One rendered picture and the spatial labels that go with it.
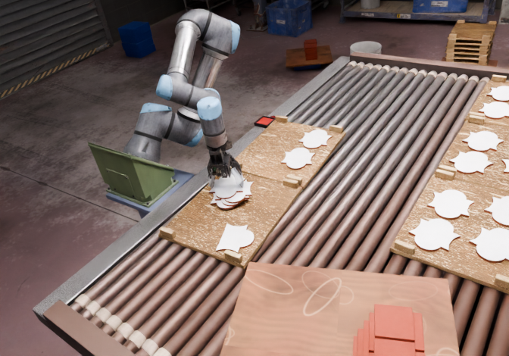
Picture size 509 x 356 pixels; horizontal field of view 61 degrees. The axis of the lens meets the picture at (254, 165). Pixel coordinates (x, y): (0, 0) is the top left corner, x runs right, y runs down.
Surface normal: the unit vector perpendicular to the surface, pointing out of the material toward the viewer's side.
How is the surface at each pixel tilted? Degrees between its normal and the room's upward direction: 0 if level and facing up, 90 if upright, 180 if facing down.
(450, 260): 0
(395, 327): 0
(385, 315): 0
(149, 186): 90
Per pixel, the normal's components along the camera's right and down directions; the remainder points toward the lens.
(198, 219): -0.13, -0.81
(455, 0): -0.42, 0.56
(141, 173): 0.83, 0.22
